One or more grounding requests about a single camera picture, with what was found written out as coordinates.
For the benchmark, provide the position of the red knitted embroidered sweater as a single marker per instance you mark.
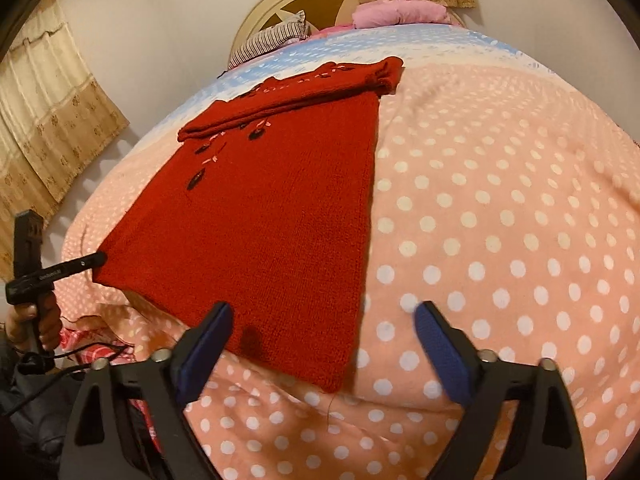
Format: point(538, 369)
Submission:
point(260, 220)

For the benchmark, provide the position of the person's dark jacket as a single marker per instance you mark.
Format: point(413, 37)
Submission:
point(35, 420)

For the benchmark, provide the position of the person's left hand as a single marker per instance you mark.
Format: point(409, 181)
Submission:
point(50, 325)

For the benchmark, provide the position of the pink pillow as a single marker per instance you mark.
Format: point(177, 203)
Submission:
point(400, 12)

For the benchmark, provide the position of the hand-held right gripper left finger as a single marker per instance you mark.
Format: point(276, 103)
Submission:
point(205, 355)

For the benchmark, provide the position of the striped pillow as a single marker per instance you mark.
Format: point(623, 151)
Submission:
point(270, 37)

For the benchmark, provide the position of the polka-dot bed blanket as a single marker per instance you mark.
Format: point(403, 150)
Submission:
point(500, 210)

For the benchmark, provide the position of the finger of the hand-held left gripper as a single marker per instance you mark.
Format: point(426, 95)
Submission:
point(82, 262)

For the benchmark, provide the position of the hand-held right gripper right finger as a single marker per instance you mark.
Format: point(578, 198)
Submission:
point(445, 355)

